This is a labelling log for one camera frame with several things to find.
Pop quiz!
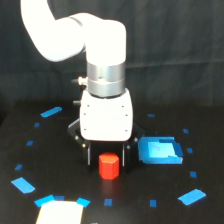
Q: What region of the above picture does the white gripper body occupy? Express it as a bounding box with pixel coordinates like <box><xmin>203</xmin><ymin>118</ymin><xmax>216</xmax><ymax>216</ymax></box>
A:
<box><xmin>67</xmin><ymin>89</ymin><xmax>145</xmax><ymax>152</ymax></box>

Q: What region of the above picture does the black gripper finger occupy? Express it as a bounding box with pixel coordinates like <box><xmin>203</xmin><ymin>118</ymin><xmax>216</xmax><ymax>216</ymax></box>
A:
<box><xmin>122</xmin><ymin>147</ymin><xmax>131</xmax><ymax>173</ymax></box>
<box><xmin>85</xmin><ymin>146</ymin><xmax>94</xmax><ymax>170</ymax></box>

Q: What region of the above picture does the red hexagonal block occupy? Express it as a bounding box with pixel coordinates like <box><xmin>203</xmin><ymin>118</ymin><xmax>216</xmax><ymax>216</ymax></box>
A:
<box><xmin>99</xmin><ymin>153</ymin><xmax>119</xmax><ymax>180</ymax></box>

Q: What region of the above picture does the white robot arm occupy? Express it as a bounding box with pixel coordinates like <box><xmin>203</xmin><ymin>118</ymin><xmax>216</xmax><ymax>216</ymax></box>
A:
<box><xmin>20</xmin><ymin>0</ymin><xmax>144</xmax><ymax>170</ymax></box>

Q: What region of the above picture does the blue tape square target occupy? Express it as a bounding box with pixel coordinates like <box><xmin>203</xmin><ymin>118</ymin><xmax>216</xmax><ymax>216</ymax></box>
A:
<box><xmin>138</xmin><ymin>137</ymin><xmax>183</xmax><ymax>165</ymax></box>

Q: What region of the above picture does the blue tape strip top left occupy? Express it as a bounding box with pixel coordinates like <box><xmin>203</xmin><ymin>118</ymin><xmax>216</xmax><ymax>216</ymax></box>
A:
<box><xmin>40</xmin><ymin>107</ymin><xmax>62</xmax><ymax>118</ymax></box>

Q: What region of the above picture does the blue tape strip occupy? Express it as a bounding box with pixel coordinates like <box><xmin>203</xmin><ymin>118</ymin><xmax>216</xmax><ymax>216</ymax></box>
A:
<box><xmin>34</xmin><ymin>195</ymin><xmax>55</xmax><ymax>207</ymax></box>
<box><xmin>40</xmin><ymin>107</ymin><xmax>62</xmax><ymax>118</ymax></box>
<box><xmin>178</xmin><ymin>189</ymin><xmax>206</xmax><ymax>206</ymax></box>
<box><xmin>11</xmin><ymin>177</ymin><xmax>35</xmax><ymax>194</ymax></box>

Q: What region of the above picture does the blue tape piece by paper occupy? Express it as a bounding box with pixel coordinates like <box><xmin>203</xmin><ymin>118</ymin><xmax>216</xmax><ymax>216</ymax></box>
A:
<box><xmin>77</xmin><ymin>198</ymin><xmax>90</xmax><ymax>207</ymax></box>

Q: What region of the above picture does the blue tape strip bottom left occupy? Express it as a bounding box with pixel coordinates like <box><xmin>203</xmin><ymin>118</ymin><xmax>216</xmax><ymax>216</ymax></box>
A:
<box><xmin>34</xmin><ymin>195</ymin><xmax>55</xmax><ymax>207</ymax></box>

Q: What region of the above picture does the white paper sheet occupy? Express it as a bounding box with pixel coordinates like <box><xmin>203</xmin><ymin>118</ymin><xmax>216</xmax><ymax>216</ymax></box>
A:
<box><xmin>36</xmin><ymin>201</ymin><xmax>83</xmax><ymax>224</ymax></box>

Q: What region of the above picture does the blue tape strip bottom right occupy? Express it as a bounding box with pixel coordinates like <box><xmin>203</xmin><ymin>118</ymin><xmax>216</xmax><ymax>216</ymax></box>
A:
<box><xmin>178</xmin><ymin>189</ymin><xmax>206</xmax><ymax>206</ymax></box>

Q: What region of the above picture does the black backdrop curtain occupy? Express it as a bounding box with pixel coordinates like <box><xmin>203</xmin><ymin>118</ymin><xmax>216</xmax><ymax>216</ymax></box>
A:
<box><xmin>0</xmin><ymin>0</ymin><xmax>224</xmax><ymax>111</ymax></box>

